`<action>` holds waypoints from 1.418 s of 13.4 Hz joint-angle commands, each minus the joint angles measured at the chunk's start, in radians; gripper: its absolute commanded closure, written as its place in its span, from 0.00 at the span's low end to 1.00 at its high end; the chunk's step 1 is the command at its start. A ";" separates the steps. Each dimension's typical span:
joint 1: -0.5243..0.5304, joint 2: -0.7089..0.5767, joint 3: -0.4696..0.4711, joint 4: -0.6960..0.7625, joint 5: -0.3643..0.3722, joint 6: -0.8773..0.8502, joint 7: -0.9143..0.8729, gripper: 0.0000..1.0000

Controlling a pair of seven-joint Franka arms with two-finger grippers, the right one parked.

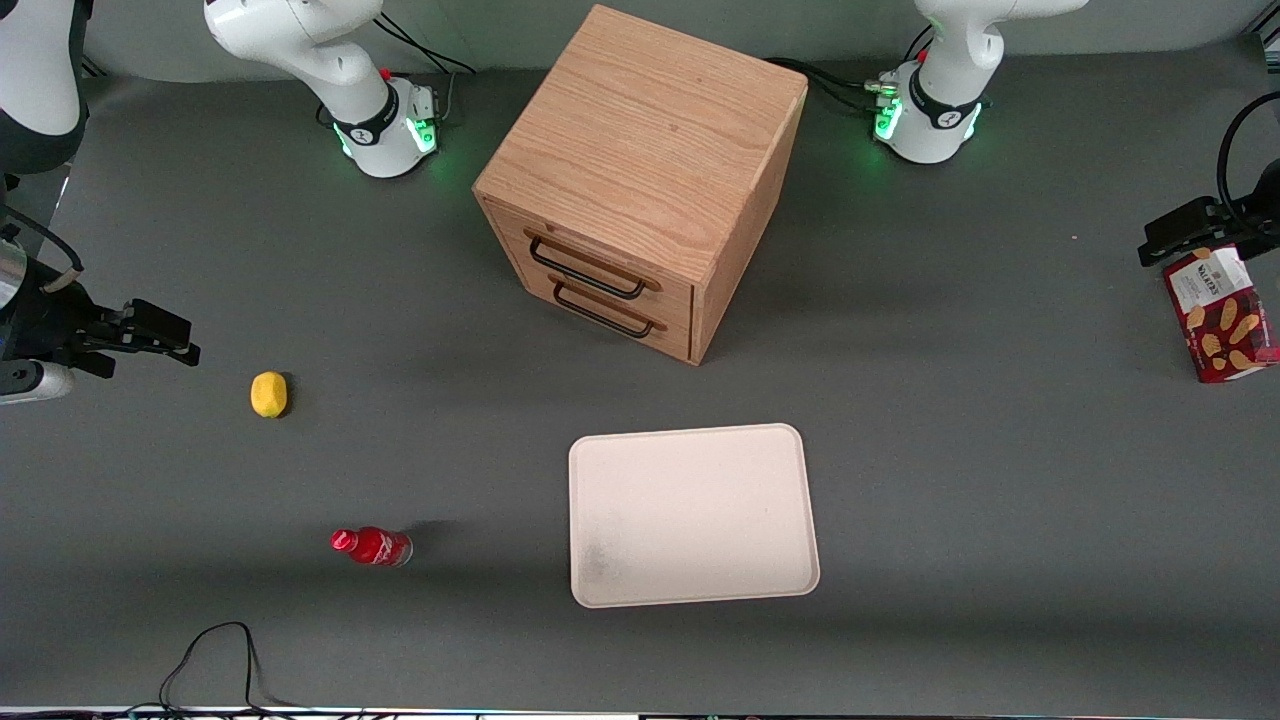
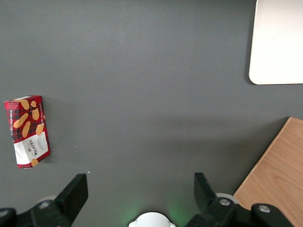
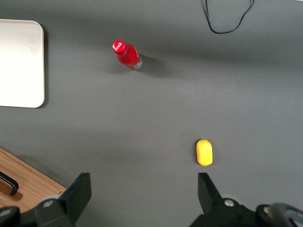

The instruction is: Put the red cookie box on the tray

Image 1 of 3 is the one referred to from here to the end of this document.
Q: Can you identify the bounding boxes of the black left arm base cable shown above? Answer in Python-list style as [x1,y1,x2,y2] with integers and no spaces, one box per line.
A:
[765,57,901,113]

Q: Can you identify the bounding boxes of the red soda bottle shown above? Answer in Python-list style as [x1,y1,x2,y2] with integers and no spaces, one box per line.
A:
[330,526,414,568]

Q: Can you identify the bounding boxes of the cream plastic tray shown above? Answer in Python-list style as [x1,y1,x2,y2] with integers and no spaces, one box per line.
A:
[568,423,821,609]

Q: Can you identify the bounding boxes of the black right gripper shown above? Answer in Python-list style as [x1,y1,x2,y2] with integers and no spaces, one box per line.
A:
[0,255,202,380]

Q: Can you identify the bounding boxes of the black right arm base cable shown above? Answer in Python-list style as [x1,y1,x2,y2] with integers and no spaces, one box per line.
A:
[372,12,478,77]

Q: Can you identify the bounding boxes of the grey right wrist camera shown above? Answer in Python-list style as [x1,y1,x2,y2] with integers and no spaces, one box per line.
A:
[0,361,77,405]

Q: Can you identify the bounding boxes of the wooden drawer cabinet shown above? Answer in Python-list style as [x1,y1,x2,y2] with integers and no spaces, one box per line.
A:
[472,4,809,366]

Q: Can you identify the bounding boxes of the red tartan cookie box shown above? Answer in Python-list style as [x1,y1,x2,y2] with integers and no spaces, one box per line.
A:
[1163,245,1280,385]

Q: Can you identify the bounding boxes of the thin black looped cable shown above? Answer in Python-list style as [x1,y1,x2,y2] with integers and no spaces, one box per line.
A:
[158,621,301,714]

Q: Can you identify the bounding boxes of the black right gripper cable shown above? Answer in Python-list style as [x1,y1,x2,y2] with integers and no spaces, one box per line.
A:
[0,205,85,293]

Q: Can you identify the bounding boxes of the black metal drawer handle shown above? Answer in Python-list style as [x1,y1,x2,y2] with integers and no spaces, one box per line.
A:
[527,235,649,301]
[551,282,657,340]

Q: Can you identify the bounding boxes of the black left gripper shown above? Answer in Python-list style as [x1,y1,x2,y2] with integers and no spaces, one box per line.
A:
[1138,158,1280,269]

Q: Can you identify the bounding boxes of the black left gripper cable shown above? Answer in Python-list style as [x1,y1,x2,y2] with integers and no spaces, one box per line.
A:
[1216,92,1280,236]

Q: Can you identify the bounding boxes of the black arm base cable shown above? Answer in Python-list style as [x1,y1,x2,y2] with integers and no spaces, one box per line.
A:
[372,12,478,77]
[765,57,901,113]

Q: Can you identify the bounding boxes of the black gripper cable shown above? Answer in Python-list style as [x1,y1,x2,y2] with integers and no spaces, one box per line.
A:
[0,205,85,293]
[1216,92,1280,236]

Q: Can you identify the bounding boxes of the yellow lemon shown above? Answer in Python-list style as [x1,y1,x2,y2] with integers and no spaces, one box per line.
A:
[250,371,289,419]

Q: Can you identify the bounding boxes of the wooden drawer front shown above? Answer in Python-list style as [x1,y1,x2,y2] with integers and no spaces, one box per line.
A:
[515,272,694,362]
[487,203,696,323]

